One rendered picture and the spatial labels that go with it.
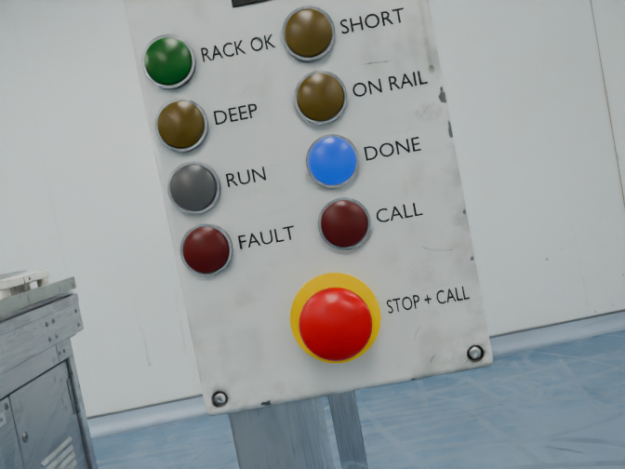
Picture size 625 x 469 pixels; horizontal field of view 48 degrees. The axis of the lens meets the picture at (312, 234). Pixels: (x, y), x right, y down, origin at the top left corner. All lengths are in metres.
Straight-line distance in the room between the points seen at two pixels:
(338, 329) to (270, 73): 0.15
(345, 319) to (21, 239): 3.84
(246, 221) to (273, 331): 0.07
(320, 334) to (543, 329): 3.90
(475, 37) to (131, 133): 1.97
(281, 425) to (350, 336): 0.13
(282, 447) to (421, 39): 0.28
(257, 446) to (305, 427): 0.03
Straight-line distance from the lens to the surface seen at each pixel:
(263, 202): 0.41
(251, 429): 0.49
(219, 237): 0.40
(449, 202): 0.41
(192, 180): 0.40
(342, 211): 0.40
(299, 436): 0.49
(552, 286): 4.26
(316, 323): 0.38
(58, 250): 4.12
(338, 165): 0.40
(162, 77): 0.41
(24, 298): 1.71
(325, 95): 0.40
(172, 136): 0.41
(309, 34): 0.41
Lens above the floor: 1.06
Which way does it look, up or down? 3 degrees down
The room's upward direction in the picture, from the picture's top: 11 degrees counter-clockwise
